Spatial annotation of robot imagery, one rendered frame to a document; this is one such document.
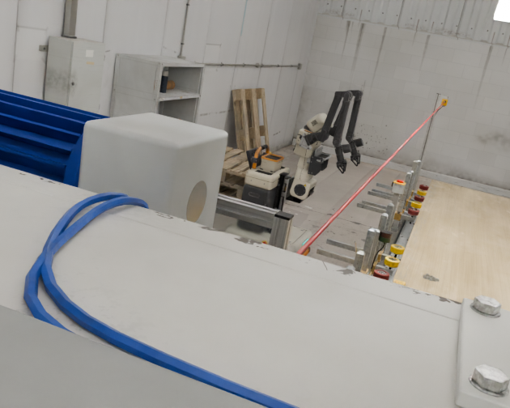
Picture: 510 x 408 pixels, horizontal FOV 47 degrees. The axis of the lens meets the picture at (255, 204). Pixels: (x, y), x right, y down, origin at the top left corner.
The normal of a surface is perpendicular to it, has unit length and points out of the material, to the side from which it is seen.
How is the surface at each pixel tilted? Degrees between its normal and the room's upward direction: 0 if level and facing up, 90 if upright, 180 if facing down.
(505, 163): 90
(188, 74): 90
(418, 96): 90
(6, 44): 90
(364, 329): 0
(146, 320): 0
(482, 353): 0
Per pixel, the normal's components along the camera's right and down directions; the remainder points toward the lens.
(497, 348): 0.18, -0.94
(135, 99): -0.34, 0.21
